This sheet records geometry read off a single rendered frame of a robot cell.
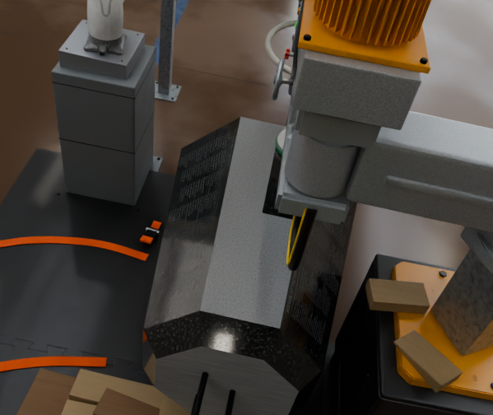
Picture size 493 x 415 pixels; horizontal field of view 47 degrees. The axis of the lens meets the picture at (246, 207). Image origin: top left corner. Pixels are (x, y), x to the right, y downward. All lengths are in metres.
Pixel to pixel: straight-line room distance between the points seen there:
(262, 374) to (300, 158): 0.72
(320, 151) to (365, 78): 0.28
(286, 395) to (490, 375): 0.66
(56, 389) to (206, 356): 0.85
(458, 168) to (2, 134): 2.90
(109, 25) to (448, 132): 1.71
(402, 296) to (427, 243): 1.48
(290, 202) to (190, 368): 0.67
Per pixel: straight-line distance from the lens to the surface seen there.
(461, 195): 1.53
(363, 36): 1.26
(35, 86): 4.16
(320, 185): 1.50
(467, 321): 1.96
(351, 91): 1.24
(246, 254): 1.92
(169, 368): 1.93
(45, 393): 2.48
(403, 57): 1.27
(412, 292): 2.05
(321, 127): 1.38
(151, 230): 3.05
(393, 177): 1.48
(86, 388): 2.36
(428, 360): 1.94
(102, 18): 2.74
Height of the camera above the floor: 2.33
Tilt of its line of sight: 45 degrees down
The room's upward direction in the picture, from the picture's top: 11 degrees clockwise
